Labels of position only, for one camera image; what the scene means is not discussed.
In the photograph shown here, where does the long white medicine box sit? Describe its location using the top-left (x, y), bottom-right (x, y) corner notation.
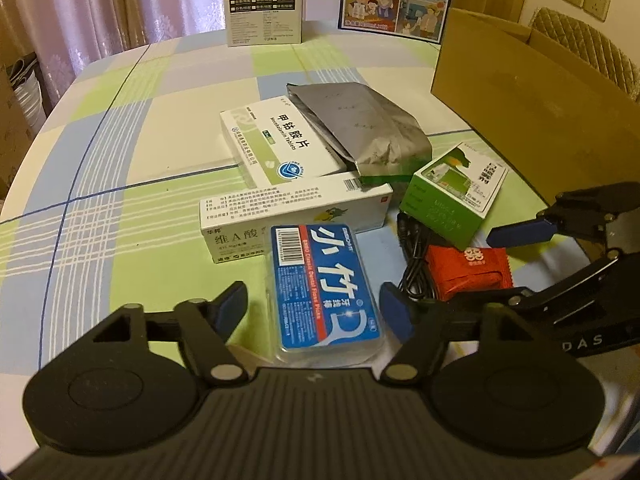
top-left (199, 172), bottom-right (394, 261)

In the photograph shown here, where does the white green medicine box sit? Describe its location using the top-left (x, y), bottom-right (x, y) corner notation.
top-left (219, 94), bottom-right (348, 188)

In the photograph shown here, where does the black cable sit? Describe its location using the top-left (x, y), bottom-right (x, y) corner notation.
top-left (396, 212), bottom-right (451, 303)

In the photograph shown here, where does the quilted chair back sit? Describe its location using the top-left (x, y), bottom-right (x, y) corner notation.
top-left (529, 7), bottom-right (640, 102)

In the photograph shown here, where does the brown cardboard box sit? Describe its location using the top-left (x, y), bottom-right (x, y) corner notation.
top-left (431, 7), bottom-right (640, 196)

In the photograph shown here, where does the white bucket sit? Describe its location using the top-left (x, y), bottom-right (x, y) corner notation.
top-left (11, 54), bottom-right (49, 132)

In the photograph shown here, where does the checked tablecloth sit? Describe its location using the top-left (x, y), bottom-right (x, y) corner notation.
top-left (0, 20), bottom-right (640, 441)

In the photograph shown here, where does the beige product box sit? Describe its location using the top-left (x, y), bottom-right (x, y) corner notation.
top-left (221, 0), bottom-right (308, 48)

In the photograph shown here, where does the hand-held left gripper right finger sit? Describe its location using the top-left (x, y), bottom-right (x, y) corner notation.
top-left (379, 282), bottom-right (534, 391)

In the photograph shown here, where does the small green carton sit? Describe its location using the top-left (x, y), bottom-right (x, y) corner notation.
top-left (398, 142), bottom-right (509, 251)

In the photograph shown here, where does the blue illustrated milk carton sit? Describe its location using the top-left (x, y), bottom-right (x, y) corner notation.
top-left (341, 0), bottom-right (458, 43)

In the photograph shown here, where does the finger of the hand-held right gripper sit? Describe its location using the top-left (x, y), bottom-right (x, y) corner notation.
top-left (486, 182), bottom-right (640, 248)
top-left (435, 247), bottom-right (640, 317)

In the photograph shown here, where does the red snack packet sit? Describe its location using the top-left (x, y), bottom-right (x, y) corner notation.
top-left (424, 245), bottom-right (512, 302)

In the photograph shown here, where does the silver foil bag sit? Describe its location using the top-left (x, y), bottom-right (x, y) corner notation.
top-left (285, 81), bottom-right (433, 181)

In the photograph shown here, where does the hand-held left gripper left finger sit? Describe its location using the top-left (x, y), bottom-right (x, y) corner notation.
top-left (92, 281), bottom-right (248, 392)

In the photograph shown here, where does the pink patterned curtain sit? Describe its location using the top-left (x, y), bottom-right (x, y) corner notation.
top-left (0, 0), bottom-right (223, 111)

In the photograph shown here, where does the blue dental floss box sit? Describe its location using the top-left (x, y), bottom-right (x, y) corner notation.
top-left (270, 223), bottom-right (387, 366)

